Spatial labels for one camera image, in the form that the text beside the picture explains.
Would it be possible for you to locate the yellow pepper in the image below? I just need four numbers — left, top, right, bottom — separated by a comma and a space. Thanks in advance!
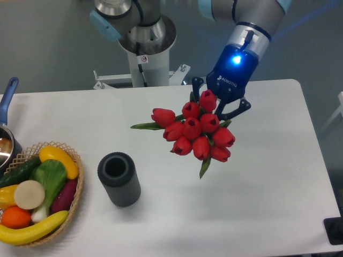
0, 184, 18, 210

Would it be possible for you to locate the green bok choy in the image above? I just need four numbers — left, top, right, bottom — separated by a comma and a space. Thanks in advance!
30, 160, 66, 223

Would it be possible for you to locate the green cucumber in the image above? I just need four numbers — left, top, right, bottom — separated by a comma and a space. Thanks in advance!
1, 156, 41, 188

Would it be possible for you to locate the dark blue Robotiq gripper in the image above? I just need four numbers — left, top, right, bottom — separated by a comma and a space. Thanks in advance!
192, 44, 259, 121

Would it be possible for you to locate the purple sweet potato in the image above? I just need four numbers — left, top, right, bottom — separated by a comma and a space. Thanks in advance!
51, 180, 77, 214

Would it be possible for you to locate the woven wicker basket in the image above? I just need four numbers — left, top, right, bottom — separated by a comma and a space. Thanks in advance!
1, 141, 84, 247

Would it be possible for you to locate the black device at edge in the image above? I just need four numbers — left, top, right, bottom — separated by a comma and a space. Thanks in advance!
323, 217, 342, 245

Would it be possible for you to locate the beige round disc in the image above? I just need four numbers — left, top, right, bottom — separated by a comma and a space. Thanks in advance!
14, 180, 45, 210

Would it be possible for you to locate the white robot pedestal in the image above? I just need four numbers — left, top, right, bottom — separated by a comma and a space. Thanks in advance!
93, 14, 191, 89

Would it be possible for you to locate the orange fruit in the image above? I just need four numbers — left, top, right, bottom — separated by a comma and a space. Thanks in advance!
1, 206, 31, 229

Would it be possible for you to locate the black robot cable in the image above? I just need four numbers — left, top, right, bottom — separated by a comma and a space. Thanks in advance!
135, 42, 148, 87

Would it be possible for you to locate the yellow banana front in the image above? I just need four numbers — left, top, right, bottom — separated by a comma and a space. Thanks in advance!
1, 210, 69, 246

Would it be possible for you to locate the red tulip bouquet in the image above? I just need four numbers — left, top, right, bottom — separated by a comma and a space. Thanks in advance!
131, 89, 235, 178

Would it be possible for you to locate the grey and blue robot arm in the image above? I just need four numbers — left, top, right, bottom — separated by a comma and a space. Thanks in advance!
90, 1, 291, 120

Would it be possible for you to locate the white frame at right edge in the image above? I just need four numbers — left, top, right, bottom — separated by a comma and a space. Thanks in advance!
319, 92, 342, 137

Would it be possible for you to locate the dark grey ribbed vase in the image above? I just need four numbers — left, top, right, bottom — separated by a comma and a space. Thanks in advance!
97, 152, 141, 207

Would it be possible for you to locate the blue handled saucepan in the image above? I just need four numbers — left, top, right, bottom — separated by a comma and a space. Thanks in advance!
1, 77, 22, 176

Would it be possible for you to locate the yellow squash in basket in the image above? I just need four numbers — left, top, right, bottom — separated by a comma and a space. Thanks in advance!
39, 145, 79, 179

